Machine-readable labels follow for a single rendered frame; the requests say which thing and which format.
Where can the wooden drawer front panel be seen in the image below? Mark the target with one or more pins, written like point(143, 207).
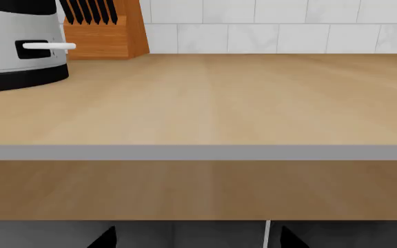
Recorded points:
point(198, 189)

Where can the wooden knife block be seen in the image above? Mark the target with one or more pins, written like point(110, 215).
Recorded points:
point(102, 41)

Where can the silver electric kettle black base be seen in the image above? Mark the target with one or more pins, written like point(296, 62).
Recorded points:
point(16, 28)

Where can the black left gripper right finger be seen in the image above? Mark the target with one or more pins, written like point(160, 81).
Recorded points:
point(288, 240)

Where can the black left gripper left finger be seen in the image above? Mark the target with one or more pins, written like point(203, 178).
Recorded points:
point(109, 240)

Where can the narrow grey cabinet door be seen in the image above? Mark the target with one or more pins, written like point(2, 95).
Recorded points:
point(357, 235)

